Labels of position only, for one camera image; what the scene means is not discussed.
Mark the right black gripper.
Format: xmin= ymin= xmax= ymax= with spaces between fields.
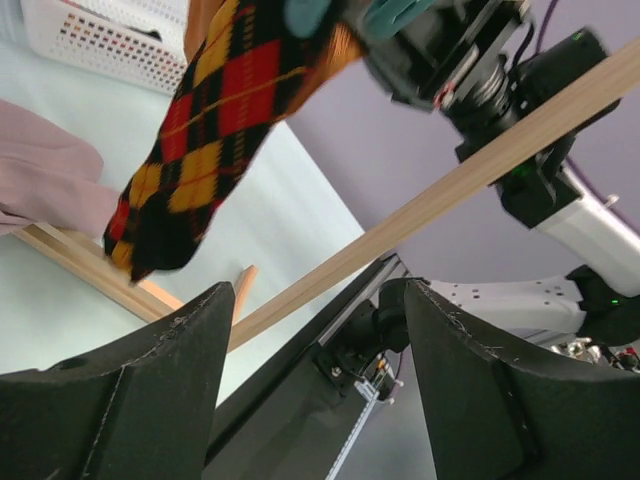
xmin=352 ymin=1 xmax=530 ymax=111

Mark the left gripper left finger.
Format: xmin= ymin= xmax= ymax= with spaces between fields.
xmin=1 ymin=282 xmax=235 ymax=479

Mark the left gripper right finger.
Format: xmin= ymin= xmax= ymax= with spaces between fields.
xmin=404 ymin=280 xmax=639 ymax=479

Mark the white round clip hanger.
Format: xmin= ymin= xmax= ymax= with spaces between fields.
xmin=283 ymin=0 xmax=437 ymax=41

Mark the argyle sock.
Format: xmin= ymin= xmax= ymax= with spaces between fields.
xmin=123 ymin=25 xmax=163 ymax=42
xmin=103 ymin=1 xmax=363 ymax=282

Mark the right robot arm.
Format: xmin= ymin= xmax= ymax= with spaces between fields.
xmin=345 ymin=1 xmax=639 ymax=371

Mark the mauve cloth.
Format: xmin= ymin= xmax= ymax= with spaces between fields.
xmin=1 ymin=100 xmax=119 ymax=238

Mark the white plastic basket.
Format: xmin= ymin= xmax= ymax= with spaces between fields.
xmin=1 ymin=1 xmax=188 ymax=96

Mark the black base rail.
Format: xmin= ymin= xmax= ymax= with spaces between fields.
xmin=202 ymin=254 xmax=410 ymax=479

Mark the wooden drying rack frame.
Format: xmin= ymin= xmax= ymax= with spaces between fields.
xmin=9 ymin=37 xmax=640 ymax=354

